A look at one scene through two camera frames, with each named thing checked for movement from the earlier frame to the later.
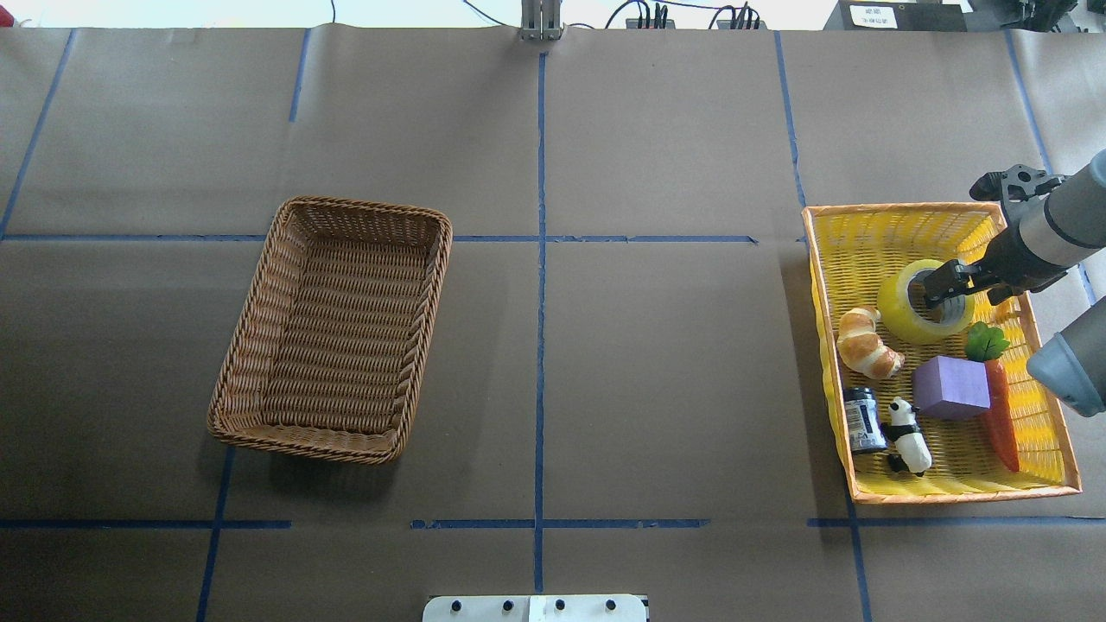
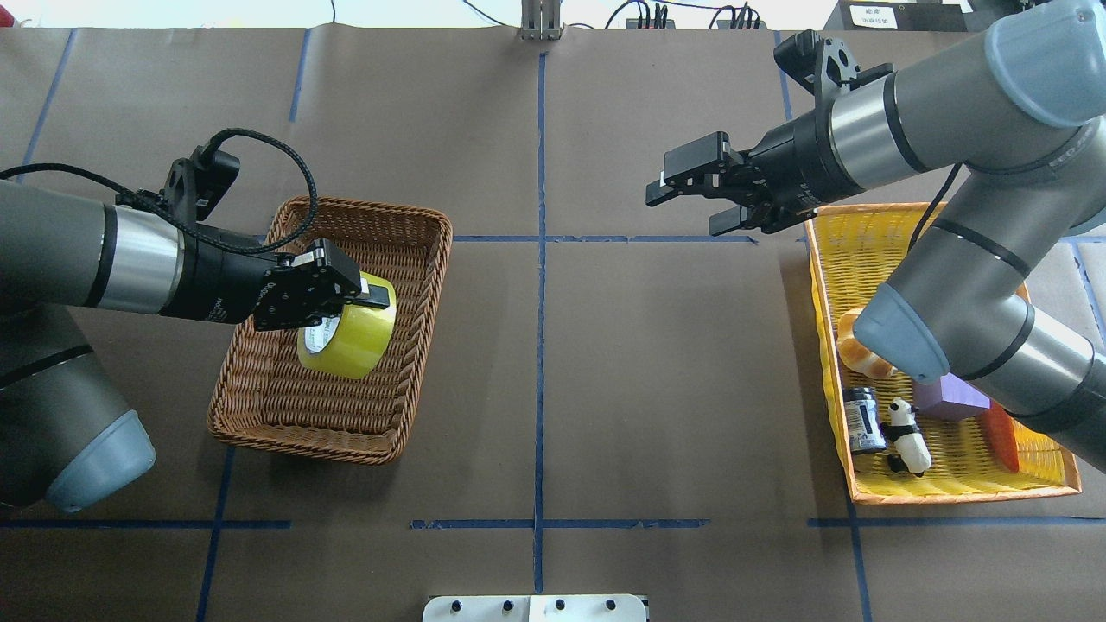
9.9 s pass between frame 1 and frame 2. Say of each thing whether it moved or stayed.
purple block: stayed
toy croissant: stayed
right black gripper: moved
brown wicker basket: stayed
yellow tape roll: moved
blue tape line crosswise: stayed
